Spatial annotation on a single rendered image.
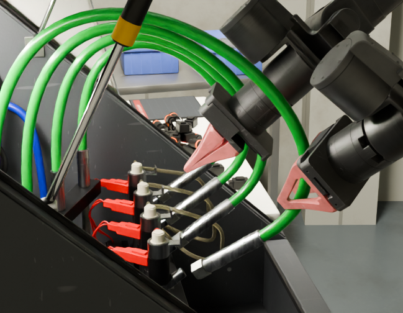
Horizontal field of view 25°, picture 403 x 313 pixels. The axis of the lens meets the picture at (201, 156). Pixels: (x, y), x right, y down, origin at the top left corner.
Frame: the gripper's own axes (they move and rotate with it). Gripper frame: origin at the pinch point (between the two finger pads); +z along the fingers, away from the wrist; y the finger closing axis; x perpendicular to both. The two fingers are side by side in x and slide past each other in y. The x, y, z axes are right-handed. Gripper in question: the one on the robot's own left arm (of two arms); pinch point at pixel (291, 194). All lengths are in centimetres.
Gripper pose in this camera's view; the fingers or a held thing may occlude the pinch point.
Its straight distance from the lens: 101.8
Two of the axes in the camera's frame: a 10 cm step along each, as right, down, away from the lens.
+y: -4.9, 5.0, -7.1
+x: 6.6, 7.5, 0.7
